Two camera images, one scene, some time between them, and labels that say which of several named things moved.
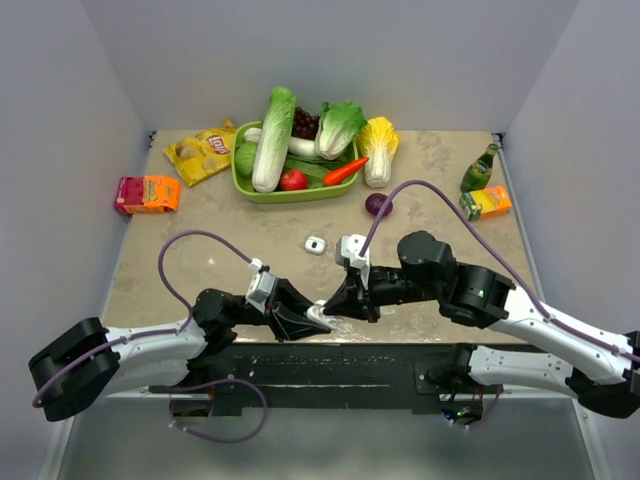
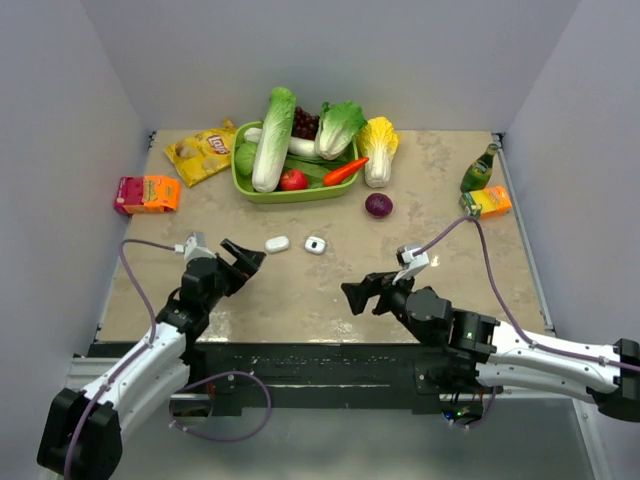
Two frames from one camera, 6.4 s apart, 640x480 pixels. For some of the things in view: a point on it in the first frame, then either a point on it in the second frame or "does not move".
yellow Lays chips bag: (202, 154) does not move
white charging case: (316, 313) to (277, 244)
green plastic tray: (281, 196) does not move
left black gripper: (284, 313) to (246, 265)
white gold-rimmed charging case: (314, 244) does not move
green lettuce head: (339, 125) does not move
